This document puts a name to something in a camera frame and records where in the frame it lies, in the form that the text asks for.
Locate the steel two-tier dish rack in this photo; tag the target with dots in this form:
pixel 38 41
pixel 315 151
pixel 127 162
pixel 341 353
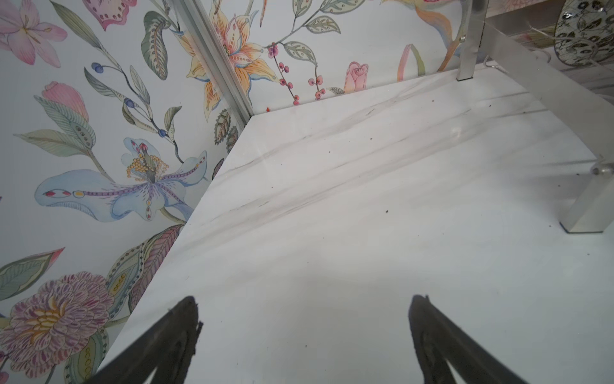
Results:
pixel 586 114

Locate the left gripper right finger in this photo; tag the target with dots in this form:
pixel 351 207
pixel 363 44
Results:
pixel 442 348

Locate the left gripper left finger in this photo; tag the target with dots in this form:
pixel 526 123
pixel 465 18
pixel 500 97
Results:
pixel 163 354

